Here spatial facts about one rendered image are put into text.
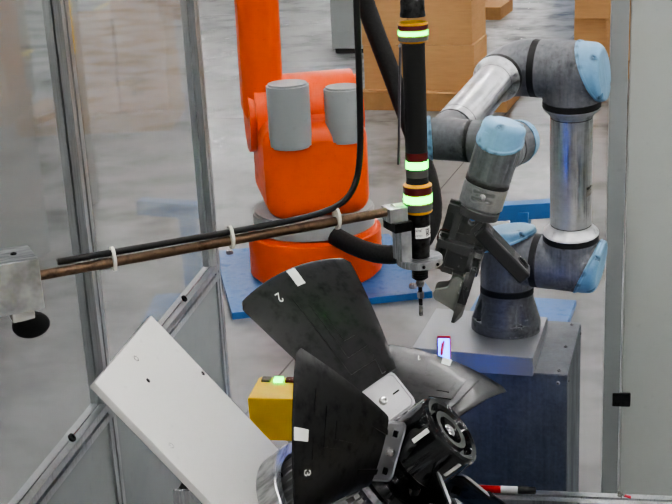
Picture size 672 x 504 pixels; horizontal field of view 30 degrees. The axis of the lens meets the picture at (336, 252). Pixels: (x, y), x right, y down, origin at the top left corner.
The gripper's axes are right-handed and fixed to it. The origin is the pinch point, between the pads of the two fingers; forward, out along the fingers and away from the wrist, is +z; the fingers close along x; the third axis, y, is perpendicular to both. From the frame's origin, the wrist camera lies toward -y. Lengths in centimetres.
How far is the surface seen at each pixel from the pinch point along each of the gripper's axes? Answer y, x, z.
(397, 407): 5.2, 30.1, 5.2
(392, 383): 7.0, 27.7, 2.7
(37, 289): 54, 60, -11
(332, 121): 79, -352, 67
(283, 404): 26.7, -7.4, 30.7
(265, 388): 31.4, -11.7, 30.9
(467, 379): -4.6, 3.9, 9.1
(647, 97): -34, -157, -18
